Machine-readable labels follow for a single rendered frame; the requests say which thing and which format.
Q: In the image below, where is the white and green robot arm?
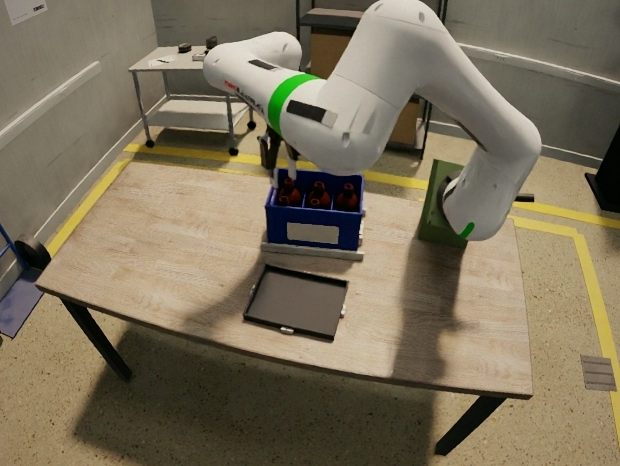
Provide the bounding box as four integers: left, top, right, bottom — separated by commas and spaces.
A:
203, 0, 541, 242

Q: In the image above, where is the brown glass bottle with blue band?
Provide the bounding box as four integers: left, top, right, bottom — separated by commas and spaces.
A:
307, 182, 331, 210

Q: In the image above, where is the blue plastic crate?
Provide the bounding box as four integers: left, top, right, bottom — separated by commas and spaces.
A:
265, 168, 364, 251

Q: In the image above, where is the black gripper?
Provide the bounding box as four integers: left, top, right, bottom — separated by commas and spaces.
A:
257, 123, 301, 189

